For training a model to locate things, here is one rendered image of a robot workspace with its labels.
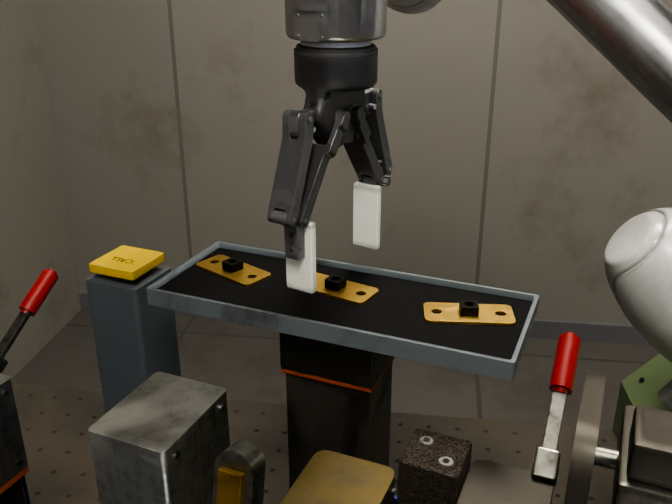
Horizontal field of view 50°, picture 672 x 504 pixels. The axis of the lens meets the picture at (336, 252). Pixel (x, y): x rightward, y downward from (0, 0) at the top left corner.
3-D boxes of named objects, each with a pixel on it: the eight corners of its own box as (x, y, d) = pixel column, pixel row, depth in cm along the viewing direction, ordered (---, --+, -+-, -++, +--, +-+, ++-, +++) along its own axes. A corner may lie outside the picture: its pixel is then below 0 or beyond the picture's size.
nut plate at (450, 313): (424, 323, 67) (425, 311, 67) (423, 304, 71) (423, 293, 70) (516, 326, 66) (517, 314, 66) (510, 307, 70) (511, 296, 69)
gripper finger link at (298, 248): (304, 204, 64) (285, 214, 62) (305, 257, 66) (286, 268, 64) (290, 201, 65) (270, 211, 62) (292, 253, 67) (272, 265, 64)
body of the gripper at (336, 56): (325, 34, 69) (326, 129, 73) (273, 43, 63) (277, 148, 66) (395, 39, 66) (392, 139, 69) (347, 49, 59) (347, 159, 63)
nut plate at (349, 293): (291, 286, 74) (290, 275, 74) (311, 273, 77) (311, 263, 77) (361, 306, 70) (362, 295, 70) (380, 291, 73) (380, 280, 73)
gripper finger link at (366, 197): (353, 183, 75) (356, 181, 76) (352, 245, 78) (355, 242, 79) (378, 187, 74) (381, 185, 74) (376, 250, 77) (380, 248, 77)
